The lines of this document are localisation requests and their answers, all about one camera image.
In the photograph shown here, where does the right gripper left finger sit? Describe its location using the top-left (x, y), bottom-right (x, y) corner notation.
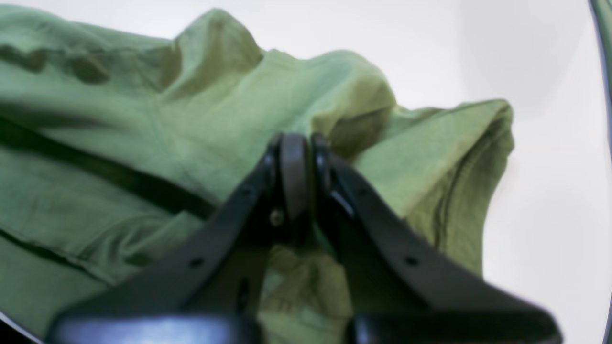
top-left (45, 133), bottom-right (309, 344)

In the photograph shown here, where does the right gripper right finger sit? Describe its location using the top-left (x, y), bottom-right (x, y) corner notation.
top-left (311, 134), bottom-right (563, 344)

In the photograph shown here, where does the olive green t-shirt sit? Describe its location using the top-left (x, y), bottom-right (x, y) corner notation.
top-left (0, 4), bottom-right (514, 337)

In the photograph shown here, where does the grey curtain cloth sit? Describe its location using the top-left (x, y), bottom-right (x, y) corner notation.
top-left (590, 0), bottom-right (612, 98)

